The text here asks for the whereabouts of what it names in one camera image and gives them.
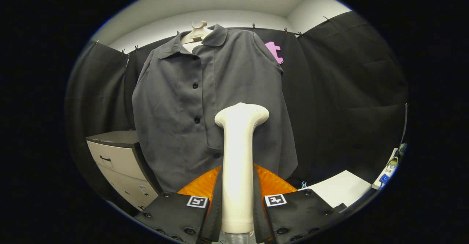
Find grey button-up shirt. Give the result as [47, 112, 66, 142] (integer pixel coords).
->
[132, 24, 298, 193]

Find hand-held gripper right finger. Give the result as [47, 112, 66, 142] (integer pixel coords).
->
[253, 163, 343, 244]

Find row of black clips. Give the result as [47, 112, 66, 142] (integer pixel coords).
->
[96, 16, 332, 54]

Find black cable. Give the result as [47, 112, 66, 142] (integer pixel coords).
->
[399, 103, 409, 153]

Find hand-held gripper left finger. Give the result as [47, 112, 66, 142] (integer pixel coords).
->
[134, 165, 224, 244]

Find white garment steamer head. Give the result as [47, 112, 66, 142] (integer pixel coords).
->
[214, 103, 270, 234]

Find white table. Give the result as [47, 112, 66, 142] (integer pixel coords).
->
[306, 170, 372, 208]

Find cream garment hanger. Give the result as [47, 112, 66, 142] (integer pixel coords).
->
[181, 21, 214, 45]

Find grey drawer cabinet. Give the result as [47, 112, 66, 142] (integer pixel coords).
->
[86, 130, 163, 211]

